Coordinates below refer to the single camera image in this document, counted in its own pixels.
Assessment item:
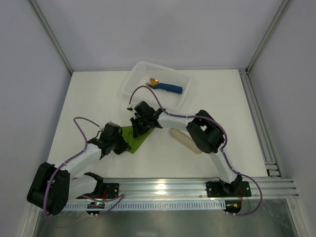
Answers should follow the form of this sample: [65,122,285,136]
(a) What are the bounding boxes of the blue rolled napkin bundle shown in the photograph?
[152,83,183,94]

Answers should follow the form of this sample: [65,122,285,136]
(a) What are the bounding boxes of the right frame post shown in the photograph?
[245,0,293,74]

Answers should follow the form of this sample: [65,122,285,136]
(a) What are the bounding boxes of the aluminium front rail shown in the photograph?
[104,177,298,200]

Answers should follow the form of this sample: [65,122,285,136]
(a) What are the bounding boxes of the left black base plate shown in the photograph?
[100,183,119,199]

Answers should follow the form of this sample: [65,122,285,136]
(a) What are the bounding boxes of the white plastic basket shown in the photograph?
[121,61,192,110]

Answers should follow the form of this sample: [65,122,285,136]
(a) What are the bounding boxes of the green paper napkin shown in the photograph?
[121,126,154,154]

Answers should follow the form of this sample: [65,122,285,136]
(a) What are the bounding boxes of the white slotted cable duct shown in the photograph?
[63,199,226,211]

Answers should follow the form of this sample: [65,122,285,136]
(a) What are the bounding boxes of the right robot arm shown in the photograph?
[127,101,242,197]

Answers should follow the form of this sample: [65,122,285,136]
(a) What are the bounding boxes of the aluminium right side rail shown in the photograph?
[238,69,283,179]

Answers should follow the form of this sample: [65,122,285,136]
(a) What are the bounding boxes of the aluminium rail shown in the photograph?
[104,177,298,200]
[238,69,283,179]

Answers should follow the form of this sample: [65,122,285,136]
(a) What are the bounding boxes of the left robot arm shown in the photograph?
[27,122,130,215]

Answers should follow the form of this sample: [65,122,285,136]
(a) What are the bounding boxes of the left frame post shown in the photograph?
[28,0,74,75]

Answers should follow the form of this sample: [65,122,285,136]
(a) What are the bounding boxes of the gold utensils in bundle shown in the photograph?
[145,78,159,87]

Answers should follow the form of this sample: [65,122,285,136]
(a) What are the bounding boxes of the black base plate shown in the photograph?
[205,181,252,198]
[100,183,119,199]

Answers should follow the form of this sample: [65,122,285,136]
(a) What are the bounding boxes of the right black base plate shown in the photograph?
[205,181,252,198]

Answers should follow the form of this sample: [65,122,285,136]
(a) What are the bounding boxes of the frame post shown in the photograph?
[28,0,74,75]
[245,0,293,74]

